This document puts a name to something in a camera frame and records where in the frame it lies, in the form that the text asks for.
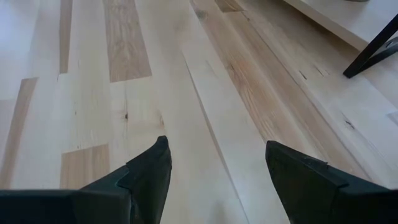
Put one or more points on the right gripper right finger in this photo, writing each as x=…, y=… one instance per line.
x=317, y=193

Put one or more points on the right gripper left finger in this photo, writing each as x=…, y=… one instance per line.
x=124, y=199

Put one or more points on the light wooden shelf board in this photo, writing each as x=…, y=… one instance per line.
x=342, y=18

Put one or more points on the black metal shelf frame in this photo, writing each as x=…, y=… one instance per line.
x=370, y=51

